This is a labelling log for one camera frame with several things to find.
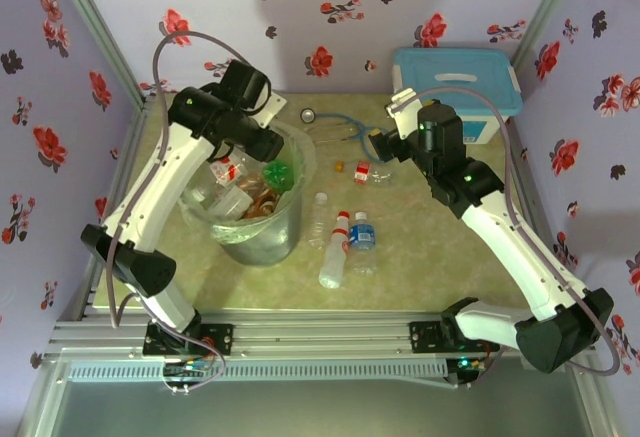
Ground small clear bottle orange cap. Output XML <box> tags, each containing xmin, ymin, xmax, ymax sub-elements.
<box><xmin>333</xmin><ymin>159</ymin><xmax>396</xmax><ymax>186</ymax></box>

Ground clear bottle red patterned label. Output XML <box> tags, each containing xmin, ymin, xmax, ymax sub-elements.
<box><xmin>207</xmin><ymin>151</ymin><xmax>251</xmax><ymax>187</ymax></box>

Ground blue label water bottle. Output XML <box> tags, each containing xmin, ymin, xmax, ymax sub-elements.
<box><xmin>349</xmin><ymin>210</ymin><xmax>379</xmax><ymax>277</ymax></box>

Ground green plastic bottle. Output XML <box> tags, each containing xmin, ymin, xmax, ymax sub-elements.
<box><xmin>261</xmin><ymin>159</ymin><xmax>297</xmax><ymax>193</ymax></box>

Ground unlabelled clear bottle white cap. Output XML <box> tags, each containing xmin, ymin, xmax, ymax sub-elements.
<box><xmin>307</xmin><ymin>191</ymin><xmax>330</xmax><ymax>249</ymax></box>

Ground brown drink bottle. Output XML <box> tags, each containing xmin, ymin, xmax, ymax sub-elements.
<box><xmin>242</xmin><ymin>179</ymin><xmax>281</xmax><ymax>221</ymax></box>

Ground milky white bottle red cap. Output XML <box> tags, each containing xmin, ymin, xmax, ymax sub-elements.
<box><xmin>318</xmin><ymin>210</ymin><xmax>355</xmax><ymax>290</ymax></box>

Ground clear plastic bin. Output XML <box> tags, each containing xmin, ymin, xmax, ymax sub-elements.
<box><xmin>179</xmin><ymin>121</ymin><xmax>317</xmax><ymax>243</ymax></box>

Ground grey mesh waste bin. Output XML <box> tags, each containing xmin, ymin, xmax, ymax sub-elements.
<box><xmin>179</xmin><ymin>121</ymin><xmax>317</xmax><ymax>266</ymax></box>

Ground blue stethoscope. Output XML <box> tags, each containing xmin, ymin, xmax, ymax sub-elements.
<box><xmin>299</xmin><ymin>106</ymin><xmax>389</xmax><ymax>158</ymax></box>

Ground white storage box blue lid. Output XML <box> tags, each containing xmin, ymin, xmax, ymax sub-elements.
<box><xmin>391</xmin><ymin>46</ymin><xmax>525</xmax><ymax>146</ymax></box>

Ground mauve right arm cable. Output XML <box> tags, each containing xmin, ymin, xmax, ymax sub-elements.
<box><xmin>399</xmin><ymin>86</ymin><xmax>622</xmax><ymax>377</ymax></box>

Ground mauve arm cable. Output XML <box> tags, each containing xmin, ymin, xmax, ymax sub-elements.
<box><xmin>102</xmin><ymin>30</ymin><xmax>241</xmax><ymax>331</ymax></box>
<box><xmin>399</xmin><ymin>86</ymin><xmax>622</xmax><ymax>377</ymax></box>

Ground mauve left arm cable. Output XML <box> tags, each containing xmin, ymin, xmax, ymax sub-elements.
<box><xmin>102</xmin><ymin>30</ymin><xmax>241</xmax><ymax>331</ymax></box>

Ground aluminium frame post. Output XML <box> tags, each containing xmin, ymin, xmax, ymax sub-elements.
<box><xmin>44</xmin><ymin>0</ymin><xmax>151</xmax><ymax>106</ymax></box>
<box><xmin>569</xmin><ymin>356</ymin><xmax>621</xmax><ymax>437</ymax></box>
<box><xmin>14</xmin><ymin>361</ymin><xmax>71</xmax><ymax>437</ymax></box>
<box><xmin>510</xmin><ymin>0</ymin><xmax>589</xmax><ymax>71</ymax></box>

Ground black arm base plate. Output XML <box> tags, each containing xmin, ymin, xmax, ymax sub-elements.
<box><xmin>408</xmin><ymin>319</ymin><xmax>501</xmax><ymax>356</ymax></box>
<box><xmin>142</xmin><ymin>323</ymin><xmax>235</xmax><ymax>358</ymax></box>

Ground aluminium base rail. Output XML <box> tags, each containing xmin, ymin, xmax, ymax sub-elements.
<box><xmin>47</xmin><ymin>306</ymin><xmax>599</xmax><ymax>364</ymax></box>

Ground small circuit board with wires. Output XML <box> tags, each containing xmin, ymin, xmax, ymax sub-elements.
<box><xmin>446</xmin><ymin>354</ymin><xmax>489</xmax><ymax>391</ymax></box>
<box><xmin>160</xmin><ymin>346</ymin><xmax>230</xmax><ymax>397</ymax></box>

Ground white slotted cable duct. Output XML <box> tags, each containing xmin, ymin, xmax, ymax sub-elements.
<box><xmin>67</xmin><ymin>359</ymin><xmax>447</xmax><ymax>383</ymax></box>

